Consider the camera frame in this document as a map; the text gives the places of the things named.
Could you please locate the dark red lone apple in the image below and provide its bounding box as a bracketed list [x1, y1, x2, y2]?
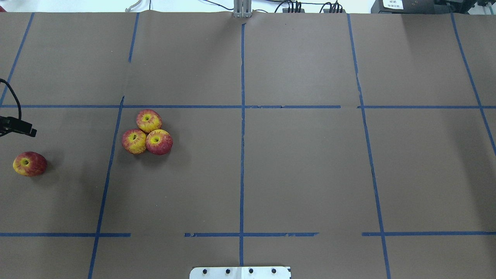
[13, 151, 48, 177]

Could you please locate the red yellow apple right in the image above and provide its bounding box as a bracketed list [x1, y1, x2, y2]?
[122, 129, 147, 154]

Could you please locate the red yellow apple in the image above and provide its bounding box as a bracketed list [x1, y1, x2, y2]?
[145, 129, 174, 155]
[135, 109, 162, 134]
[122, 129, 147, 154]

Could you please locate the red yellow apple front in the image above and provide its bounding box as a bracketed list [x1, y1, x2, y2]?
[135, 109, 162, 134]

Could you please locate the red yellow apple left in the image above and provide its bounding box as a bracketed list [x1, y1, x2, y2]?
[145, 129, 174, 155]

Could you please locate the black control box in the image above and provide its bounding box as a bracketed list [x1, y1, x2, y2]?
[370, 0, 478, 14]

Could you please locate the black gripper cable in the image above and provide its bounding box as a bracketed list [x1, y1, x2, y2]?
[0, 78, 22, 121]

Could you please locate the grey aluminium frame post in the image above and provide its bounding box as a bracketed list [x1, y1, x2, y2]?
[233, 0, 253, 18]

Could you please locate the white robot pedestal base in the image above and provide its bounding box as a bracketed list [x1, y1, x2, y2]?
[189, 266, 292, 279]

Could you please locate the black cable connector block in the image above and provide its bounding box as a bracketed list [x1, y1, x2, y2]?
[276, 0, 305, 14]

